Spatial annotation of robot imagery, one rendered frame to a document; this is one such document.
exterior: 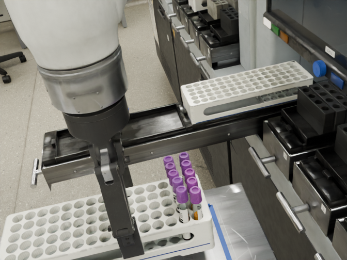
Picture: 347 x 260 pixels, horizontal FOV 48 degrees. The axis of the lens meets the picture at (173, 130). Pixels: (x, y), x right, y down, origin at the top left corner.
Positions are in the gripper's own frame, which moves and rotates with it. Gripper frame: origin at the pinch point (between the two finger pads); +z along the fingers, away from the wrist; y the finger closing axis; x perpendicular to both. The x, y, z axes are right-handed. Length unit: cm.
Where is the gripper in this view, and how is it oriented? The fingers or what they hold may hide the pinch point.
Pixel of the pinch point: (127, 215)
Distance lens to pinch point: 58.8
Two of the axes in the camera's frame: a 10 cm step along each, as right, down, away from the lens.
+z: 1.3, 8.0, 5.8
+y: 1.8, 5.6, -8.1
